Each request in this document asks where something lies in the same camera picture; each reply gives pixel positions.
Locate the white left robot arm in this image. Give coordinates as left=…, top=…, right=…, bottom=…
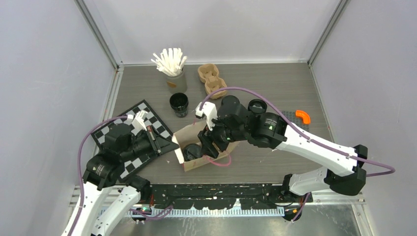
left=62, top=123, right=179, bottom=236

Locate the orange small object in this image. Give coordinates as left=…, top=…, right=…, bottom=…
left=295, top=110, right=311, bottom=125

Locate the grey straw holder cup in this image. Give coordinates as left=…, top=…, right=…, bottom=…
left=165, top=70, right=188, bottom=94

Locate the stack of black cups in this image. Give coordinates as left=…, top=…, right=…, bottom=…
left=169, top=92, right=189, bottom=118

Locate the brown cardboard cup carrier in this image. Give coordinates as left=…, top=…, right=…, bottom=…
left=197, top=63, right=227, bottom=95

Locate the paper bag with pink handles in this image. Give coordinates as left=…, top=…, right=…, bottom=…
left=172, top=121, right=239, bottom=172

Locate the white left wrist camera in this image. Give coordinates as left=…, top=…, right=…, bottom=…
left=124, top=110, right=148, bottom=131

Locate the white paper straws bundle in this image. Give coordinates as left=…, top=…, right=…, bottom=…
left=151, top=48, right=187, bottom=77

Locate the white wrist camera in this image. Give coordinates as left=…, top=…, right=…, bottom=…
left=124, top=110, right=148, bottom=131
left=195, top=102, right=217, bottom=131

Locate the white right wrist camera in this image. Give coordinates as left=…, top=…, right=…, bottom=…
left=195, top=102, right=217, bottom=131

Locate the black white chessboard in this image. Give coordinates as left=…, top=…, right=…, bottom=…
left=91, top=100, right=179, bottom=182

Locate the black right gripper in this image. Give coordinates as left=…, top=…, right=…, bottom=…
left=198, top=111, right=248, bottom=158

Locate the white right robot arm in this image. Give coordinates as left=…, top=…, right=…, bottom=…
left=196, top=95, right=367, bottom=202

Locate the grey lego baseplate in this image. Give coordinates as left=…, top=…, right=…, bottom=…
left=282, top=111, right=310, bottom=131

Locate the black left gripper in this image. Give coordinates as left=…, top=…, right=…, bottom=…
left=121, top=123, right=179, bottom=160

